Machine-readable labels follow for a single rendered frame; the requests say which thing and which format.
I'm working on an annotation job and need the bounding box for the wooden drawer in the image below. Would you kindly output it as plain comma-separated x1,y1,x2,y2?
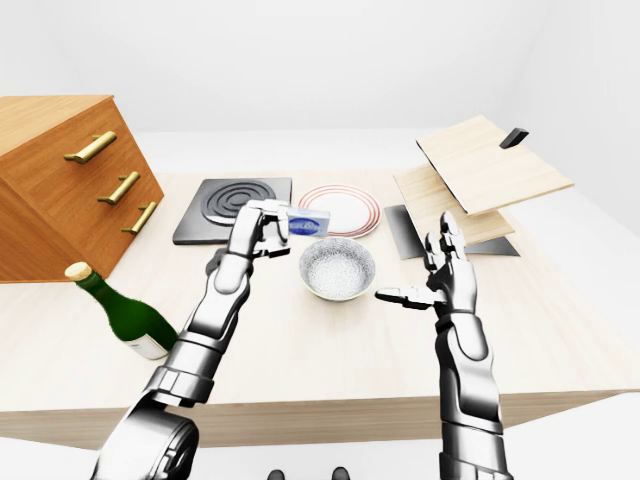
0,97,133,202
71,159,166,282
36,128,150,242

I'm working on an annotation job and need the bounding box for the green glass bottle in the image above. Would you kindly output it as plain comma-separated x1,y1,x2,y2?
63,262,180,362

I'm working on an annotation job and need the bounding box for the blue and white cream cheese box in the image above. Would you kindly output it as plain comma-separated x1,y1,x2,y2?
285,203,332,239

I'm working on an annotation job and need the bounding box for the small black block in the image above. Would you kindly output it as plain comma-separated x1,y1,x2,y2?
498,127,530,150

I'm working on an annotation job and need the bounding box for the white plate with red rings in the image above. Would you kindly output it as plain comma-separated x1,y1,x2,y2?
298,183,383,239

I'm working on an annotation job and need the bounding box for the brass drawer handle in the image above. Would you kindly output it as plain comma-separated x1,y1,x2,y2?
120,201,159,236
63,130,118,165
96,171,141,206

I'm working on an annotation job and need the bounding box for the silver robot left hand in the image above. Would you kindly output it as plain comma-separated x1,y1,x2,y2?
225,198,294,261

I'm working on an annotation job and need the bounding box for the wooden cabinet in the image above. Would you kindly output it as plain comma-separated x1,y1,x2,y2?
0,94,166,283

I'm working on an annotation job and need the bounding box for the patterned white bowl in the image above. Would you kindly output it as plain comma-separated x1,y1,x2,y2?
298,237,377,303

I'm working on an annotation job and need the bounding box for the silver robot right hand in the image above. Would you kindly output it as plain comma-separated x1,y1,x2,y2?
374,210,479,318

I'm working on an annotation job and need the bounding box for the flat dark stove plate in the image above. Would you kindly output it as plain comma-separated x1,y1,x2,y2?
172,177,294,247

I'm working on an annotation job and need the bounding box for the pale wooden two-tier shelf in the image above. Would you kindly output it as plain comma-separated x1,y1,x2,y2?
383,114,576,262

